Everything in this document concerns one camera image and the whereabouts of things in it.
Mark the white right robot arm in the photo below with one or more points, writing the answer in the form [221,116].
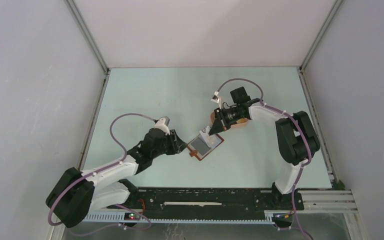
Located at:
[296,137]

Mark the white cable duct strip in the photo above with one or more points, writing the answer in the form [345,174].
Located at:
[126,217]

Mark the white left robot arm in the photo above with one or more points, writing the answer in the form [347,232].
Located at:
[78,193]

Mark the aluminium frame rail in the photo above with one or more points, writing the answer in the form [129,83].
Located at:
[259,199]

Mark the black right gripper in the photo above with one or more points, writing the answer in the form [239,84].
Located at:
[220,114]

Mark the white credit card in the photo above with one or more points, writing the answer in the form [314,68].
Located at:
[207,136]

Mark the brown leather card holder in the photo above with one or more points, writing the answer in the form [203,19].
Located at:
[193,152]

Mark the pink plastic tray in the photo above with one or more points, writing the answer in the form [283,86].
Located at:
[240,122]

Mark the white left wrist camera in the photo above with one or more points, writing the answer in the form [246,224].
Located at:
[163,124]

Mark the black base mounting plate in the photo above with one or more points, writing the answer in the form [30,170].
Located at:
[188,212]

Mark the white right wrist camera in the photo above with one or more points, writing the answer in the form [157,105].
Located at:
[216,98]

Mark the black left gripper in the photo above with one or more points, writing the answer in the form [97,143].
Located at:
[177,145]

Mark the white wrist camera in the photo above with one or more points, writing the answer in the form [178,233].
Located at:
[163,124]
[216,98]

